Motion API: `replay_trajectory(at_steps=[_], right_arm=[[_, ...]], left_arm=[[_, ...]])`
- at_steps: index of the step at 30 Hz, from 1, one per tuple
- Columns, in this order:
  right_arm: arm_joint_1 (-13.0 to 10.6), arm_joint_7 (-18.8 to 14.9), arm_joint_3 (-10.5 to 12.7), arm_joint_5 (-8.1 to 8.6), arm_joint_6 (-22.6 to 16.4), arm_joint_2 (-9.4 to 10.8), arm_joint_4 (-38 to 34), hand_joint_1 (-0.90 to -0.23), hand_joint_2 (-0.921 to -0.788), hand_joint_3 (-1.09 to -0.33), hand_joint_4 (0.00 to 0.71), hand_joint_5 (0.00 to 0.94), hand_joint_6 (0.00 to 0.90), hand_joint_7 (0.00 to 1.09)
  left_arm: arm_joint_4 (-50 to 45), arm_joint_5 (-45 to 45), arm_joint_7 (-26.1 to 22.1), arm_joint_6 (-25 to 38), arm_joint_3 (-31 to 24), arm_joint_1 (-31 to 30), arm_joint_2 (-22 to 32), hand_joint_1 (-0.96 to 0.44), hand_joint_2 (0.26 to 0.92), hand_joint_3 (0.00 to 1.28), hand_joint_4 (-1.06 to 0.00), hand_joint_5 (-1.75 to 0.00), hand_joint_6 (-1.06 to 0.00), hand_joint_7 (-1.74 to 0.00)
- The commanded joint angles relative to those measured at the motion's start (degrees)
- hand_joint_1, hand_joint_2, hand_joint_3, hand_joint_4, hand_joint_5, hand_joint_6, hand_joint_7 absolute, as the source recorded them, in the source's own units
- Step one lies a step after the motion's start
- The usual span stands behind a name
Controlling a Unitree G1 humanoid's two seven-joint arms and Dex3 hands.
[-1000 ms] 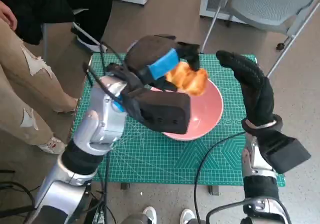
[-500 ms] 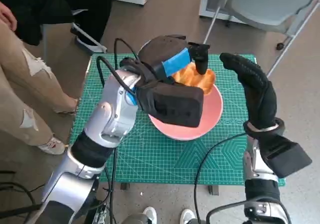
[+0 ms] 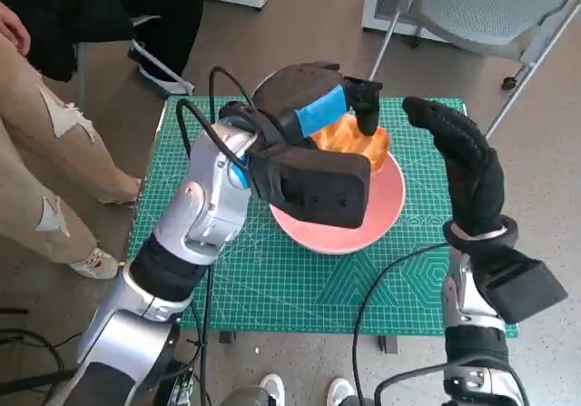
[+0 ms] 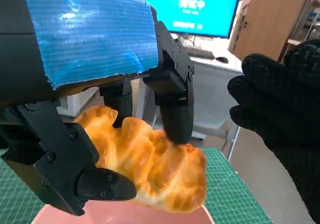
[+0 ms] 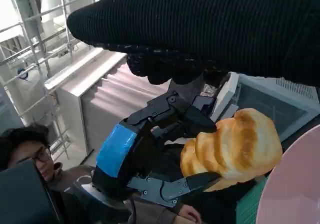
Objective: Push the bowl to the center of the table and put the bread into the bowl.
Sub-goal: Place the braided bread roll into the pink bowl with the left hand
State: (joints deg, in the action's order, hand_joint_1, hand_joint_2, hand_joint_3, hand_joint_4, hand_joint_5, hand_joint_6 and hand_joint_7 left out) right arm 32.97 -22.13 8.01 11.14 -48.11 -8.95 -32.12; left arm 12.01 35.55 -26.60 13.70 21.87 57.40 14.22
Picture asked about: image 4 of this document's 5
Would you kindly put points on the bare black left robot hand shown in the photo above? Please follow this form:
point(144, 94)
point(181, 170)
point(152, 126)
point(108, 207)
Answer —
point(87, 38)

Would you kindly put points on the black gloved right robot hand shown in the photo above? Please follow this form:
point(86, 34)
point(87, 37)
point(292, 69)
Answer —
point(287, 108)

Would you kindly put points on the rectangular braided toy bread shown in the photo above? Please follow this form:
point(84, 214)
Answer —
point(162, 174)

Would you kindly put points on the pink bowl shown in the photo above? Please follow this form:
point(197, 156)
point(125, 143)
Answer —
point(125, 215)

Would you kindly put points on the white cabinet with mesh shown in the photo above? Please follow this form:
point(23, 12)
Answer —
point(80, 103)

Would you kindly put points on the white desk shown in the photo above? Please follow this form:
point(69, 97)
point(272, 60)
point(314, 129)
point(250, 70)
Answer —
point(235, 66)

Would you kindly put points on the black computer mouse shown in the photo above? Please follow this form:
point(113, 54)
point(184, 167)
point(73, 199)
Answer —
point(222, 59)

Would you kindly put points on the brown wooden door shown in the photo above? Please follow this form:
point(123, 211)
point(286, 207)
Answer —
point(270, 21)

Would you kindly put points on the metal storage shelf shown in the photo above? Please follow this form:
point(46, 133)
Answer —
point(310, 21)

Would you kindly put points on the green cutting mat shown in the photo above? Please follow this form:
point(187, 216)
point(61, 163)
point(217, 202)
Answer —
point(225, 184)

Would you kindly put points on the dark keyboard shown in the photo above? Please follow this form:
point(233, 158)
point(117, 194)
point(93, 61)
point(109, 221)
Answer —
point(200, 52)

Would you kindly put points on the monitor with blue screen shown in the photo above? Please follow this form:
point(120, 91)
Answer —
point(200, 8)

